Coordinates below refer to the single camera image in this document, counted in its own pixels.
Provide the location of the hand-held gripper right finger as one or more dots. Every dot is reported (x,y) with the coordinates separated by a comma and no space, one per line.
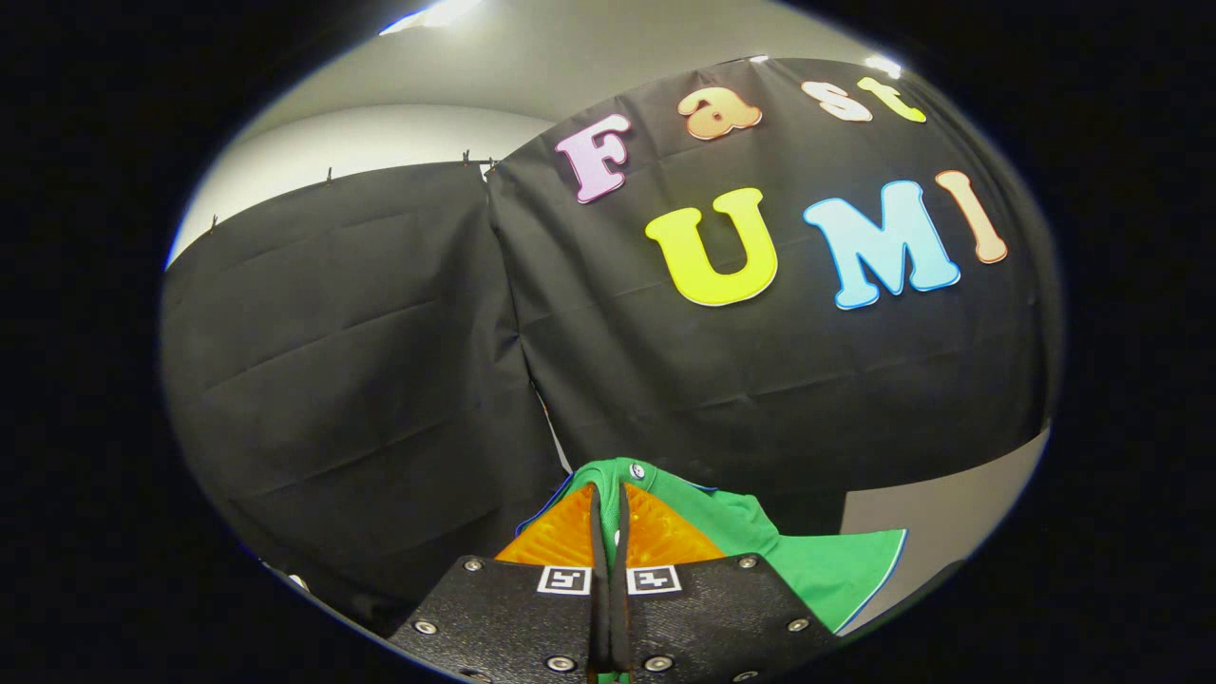
(712,617)

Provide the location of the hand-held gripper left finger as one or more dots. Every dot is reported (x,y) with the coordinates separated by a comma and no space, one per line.
(513,617)

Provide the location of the green polo shirt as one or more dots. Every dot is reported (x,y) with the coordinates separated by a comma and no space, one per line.
(817,570)

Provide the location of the grey cabinet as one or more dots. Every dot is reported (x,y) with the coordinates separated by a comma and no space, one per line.
(950,513)

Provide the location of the black backdrop cloth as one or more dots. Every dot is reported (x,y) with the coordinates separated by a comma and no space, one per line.
(380,361)

